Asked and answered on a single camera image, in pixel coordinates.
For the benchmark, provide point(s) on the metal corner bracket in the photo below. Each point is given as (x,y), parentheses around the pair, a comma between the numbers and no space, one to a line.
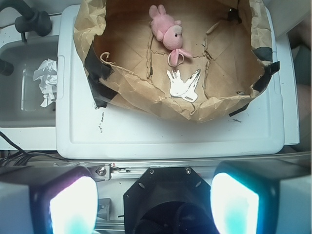
(100,172)

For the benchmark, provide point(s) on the brown paper bag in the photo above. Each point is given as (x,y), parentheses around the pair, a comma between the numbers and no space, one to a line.
(187,60)

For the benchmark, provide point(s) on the black clamp knob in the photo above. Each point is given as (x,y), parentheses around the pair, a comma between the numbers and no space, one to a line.
(30,20)

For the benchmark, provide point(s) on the pink plush bunny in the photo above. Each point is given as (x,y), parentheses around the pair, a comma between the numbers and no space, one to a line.
(168,31)

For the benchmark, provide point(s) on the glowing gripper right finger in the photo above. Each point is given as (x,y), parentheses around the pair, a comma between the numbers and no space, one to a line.
(266,196)

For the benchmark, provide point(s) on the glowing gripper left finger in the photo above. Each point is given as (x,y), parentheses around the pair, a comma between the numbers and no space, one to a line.
(47,200)

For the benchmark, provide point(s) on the grey plastic bin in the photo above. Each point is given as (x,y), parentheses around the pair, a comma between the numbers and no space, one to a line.
(20,95)

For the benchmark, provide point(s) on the aluminium rail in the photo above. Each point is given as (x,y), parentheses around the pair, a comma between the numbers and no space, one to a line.
(133,169)

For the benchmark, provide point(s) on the crumpled white paper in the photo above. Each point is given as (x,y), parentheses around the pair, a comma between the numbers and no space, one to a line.
(47,75)

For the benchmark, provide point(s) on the white plastic lid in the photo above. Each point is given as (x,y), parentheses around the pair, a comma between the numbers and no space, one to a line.
(85,131)

